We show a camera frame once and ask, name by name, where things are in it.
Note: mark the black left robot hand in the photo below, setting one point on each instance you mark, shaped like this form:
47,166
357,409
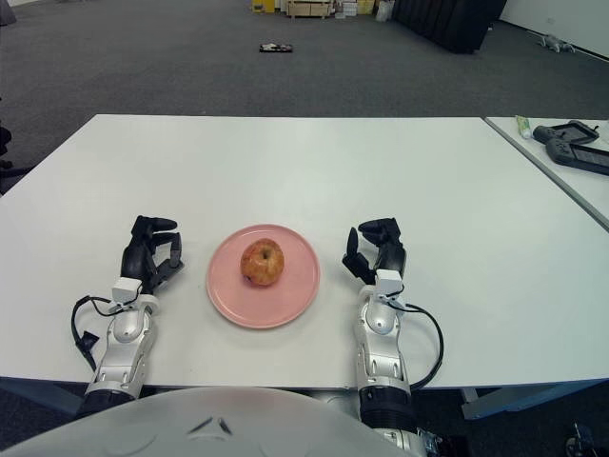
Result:
138,259

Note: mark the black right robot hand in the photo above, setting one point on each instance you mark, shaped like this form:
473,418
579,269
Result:
391,254

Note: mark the red yellow apple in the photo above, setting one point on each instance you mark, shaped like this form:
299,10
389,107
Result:
261,262

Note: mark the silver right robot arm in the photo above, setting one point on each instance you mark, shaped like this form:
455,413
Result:
380,354

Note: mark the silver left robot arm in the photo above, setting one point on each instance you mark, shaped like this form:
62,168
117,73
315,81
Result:
123,347

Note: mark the pink round plate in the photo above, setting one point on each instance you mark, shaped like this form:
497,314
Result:
295,300

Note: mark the black office chair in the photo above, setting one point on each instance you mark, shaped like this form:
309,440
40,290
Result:
4,138

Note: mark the blue grey table foot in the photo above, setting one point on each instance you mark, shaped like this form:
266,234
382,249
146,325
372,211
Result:
499,402

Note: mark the green white tube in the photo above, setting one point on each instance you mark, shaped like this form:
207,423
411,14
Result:
523,126

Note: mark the grey robot torso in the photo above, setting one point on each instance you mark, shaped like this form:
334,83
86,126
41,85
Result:
214,428

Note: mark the white side table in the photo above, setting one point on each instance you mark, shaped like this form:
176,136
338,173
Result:
585,190

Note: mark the large black handheld controller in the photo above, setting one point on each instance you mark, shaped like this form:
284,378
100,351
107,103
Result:
578,157

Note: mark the black handheld controller with antenna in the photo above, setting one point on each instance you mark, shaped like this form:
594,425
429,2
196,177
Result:
566,133

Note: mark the black flat tray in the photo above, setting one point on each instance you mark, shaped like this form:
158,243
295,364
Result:
276,47

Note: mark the black cabinet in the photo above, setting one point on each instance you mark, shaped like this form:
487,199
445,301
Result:
449,24

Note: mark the white bag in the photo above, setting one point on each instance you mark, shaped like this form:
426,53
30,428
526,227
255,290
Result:
384,10

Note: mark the stacked white boxes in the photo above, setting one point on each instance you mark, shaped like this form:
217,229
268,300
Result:
348,8

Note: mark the wooden crate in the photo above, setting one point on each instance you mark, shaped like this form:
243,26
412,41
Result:
308,8

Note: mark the black caster wheel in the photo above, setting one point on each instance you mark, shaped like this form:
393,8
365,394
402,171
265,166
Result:
578,440

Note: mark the grey robot dog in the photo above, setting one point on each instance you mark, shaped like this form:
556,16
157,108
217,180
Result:
556,44

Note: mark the yellow box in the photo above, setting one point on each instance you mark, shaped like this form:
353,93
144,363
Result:
261,5

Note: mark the grey bin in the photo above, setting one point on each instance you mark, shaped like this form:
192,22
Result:
6,10

